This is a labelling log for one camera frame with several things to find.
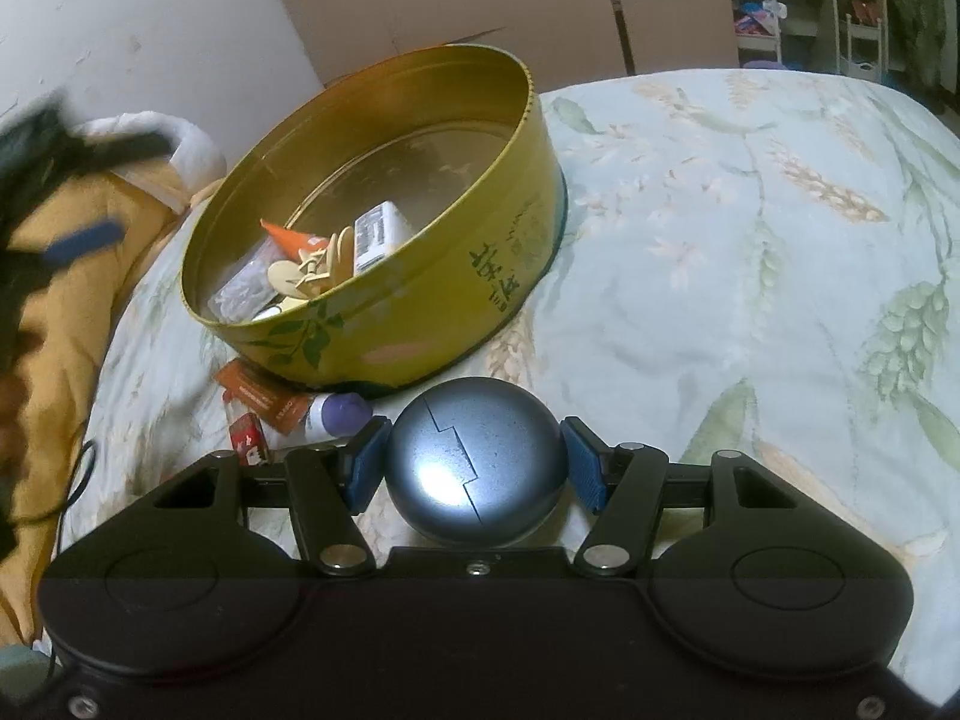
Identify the white vanity shelf unit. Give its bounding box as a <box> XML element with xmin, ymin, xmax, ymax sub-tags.
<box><xmin>720</xmin><ymin>0</ymin><xmax>901</xmax><ymax>83</ymax></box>

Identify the clear box of white picks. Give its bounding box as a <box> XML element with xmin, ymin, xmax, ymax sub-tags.
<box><xmin>210</xmin><ymin>247</ymin><xmax>283</xmax><ymax>320</ymax></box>

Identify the white pillow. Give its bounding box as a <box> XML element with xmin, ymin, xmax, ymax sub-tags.
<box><xmin>82</xmin><ymin>111</ymin><xmax>227</xmax><ymax>190</ymax></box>

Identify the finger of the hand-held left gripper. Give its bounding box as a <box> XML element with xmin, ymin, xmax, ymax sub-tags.
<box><xmin>64</xmin><ymin>126</ymin><xmax>175</xmax><ymax>167</ymax></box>
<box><xmin>41</xmin><ymin>219</ymin><xmax>125</xmax><ymax>271</ymax></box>

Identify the round gold tin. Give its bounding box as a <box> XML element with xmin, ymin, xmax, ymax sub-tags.
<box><xmin>180</xmin><ymin>45</ymin><xmax>568</xmax><ymax>400</ymax></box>

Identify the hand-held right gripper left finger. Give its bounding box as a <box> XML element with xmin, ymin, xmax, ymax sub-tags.
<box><xmin>154</xmin><ymin>416</ymin><xmax>392</xmax><ymax>580</ymax></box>

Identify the white tube purple cap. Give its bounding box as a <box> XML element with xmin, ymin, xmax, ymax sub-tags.
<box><xmin>304</xmin><ymin>392</ymin><xmax>374</xmax><ymax>445</ymax></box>

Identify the orange sachet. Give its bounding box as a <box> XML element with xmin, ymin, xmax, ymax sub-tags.
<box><xmin>259</xmin><ymin>219</ymin><xmax>331</xmax><ymax>260</ymax></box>

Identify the blue-grey metal ball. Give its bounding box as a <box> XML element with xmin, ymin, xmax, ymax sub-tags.
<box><xmin>384</xmin><ymin>376</ymin><xmax>568</xmax><ymax>547</ymax></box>

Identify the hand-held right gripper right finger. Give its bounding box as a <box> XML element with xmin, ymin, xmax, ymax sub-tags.
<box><xmin>561</xmin><ymin>416</ymin><xmax>809</xmax><ymax>578</ymax></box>

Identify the green hanging jacket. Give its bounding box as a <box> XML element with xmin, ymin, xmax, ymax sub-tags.
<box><xmin>892</xmin><ymin>0</ymin><xmax>960</xmax><ymax>100</ymax></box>

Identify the thin black cable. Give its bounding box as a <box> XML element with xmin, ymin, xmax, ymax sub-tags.
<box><xmin>15</xmin><ymin>436</ymin><xmax>100</xmax><ymax>527</ymax></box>

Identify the red usb stick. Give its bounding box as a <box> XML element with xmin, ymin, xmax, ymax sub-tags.
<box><xmin>229</xmin><ymin>411</ymin><xmax>266</xmax><ymax>466</ymax></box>

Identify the small white box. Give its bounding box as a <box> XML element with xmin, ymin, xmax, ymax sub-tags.
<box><xmin>352</xmin><ymin>201</ymin><xmax>413</xmax><ymax>275</ymax></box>

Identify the orange packet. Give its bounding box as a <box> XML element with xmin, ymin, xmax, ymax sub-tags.
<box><xmin>214</xmin><ymin>360</ymin><xmax>313</xmax><ymax>436</ymax></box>

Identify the yellow blanket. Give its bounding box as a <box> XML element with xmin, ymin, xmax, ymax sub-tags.
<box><xmin>0</xmin><ymin>161</ymin><xmax>220</xmax><ymax>646</ymax></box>

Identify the floral bed sheet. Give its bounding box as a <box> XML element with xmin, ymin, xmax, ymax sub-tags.
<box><xmin>75</xmin><ymin>67</ymin><xmax>960</xmax><ymax>691</ymax></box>

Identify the wooden spoon bundle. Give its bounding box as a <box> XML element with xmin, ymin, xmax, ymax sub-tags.
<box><xmin>268</xmin><ymin>227</ymin><xmax>355</xmax><ymax>310</ymax></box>

